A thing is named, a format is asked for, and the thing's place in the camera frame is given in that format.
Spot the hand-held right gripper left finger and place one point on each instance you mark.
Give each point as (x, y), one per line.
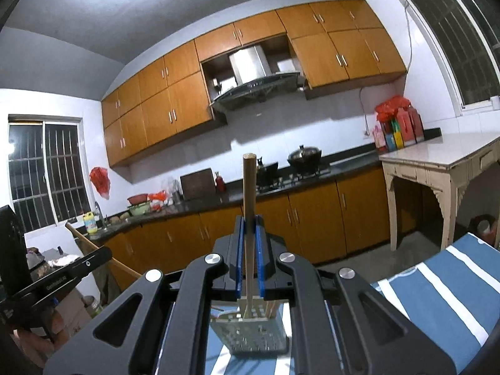
(240, 258)

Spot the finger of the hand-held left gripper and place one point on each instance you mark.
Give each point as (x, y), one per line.
(78, 270)

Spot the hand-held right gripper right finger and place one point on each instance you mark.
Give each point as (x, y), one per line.
(260, 258)

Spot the green perforated utensil holder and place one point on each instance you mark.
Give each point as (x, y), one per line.
(254, 332)

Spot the black wok with utensils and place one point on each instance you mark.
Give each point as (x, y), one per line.
(267, 168)

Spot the person's left hand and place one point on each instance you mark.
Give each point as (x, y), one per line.
(35, 343)

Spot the glass jar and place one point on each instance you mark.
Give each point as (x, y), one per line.
(93, 305)

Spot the cardboard box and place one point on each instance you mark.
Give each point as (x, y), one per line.
(72, 312)

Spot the yellow detergent bottle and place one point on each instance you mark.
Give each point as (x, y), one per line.
(90, 223)

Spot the black kitchen countertop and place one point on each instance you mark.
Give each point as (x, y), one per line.
(234, 199)

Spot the wooden base cabinets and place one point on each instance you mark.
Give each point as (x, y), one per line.
(304, 218)

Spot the metal faucet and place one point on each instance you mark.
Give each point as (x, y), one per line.
(99, 213)

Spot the red bottle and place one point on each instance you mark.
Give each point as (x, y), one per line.
(220, 182)

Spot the barred small window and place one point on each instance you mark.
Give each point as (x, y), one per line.
(43, 172)

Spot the brown cutting board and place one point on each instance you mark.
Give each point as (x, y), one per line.
(197, 184)

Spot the gas stove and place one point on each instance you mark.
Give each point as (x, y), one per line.
(293, 177)

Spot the metal canister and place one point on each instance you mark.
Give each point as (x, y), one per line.
(176, 197)

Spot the hanging red plastic bag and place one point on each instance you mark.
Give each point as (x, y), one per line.
(99, 181)

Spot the red basin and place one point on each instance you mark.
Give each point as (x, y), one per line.
(137, 198)

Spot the orange plastic bag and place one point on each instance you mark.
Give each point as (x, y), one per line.
(157, 196)

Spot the lidded dark wok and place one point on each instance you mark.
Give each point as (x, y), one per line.
(304, 157)

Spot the pink gift box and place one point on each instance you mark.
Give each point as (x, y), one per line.
(379, 137)

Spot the steel range hood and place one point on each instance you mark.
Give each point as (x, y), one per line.
(254, 78)

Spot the colourful small box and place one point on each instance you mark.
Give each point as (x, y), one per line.
(393, 136)

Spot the blue white striped tablecloth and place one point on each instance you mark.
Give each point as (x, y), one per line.
(437, 308)

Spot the white side table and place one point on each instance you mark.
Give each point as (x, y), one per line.
(437, 156)

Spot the barred large window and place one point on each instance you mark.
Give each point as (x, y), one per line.
(457, 35)

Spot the wooden wall cabinets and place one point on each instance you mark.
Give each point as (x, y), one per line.
(175, 101)

